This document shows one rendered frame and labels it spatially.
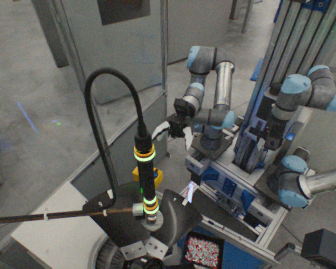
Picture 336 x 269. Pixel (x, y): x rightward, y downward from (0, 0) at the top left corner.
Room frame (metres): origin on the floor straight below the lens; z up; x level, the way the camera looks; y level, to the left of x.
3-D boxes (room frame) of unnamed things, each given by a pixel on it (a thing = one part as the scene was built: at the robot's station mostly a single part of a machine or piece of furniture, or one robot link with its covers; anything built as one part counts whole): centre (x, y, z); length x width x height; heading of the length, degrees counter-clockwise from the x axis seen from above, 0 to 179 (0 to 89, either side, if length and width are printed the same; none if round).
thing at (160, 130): (0.52, 0.03, 1.64); 0.09 x 0.03 x 0.06; 132
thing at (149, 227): (0.30, 0.06, 1.50); 0.09 x 0.07 x 0.10; 95
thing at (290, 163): (0.68, -0.66, 1.20); 0.13 x 0.12 x 0.14; 160
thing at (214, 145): (1.03, -0.30, 1.09); 0.15 x 0.15 x 0.10
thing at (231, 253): (0.56, -0.21, 0.45); 0.82 x 0.02 x 0.66; 60
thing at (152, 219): (0.30, 0.05, 1.66); 0.04 x 0.04 x 0.46
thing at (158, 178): (0.76, 0.13, 1.02); 0.16 x 0.10 x 0.11; 60
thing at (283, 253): (0.35, -0.59, 0.96); 0.03 x 0.03 x 0.20; 60
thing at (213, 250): (0.39, -0.19, 0.83); 0.19 x 0.14 x 0.03; 75
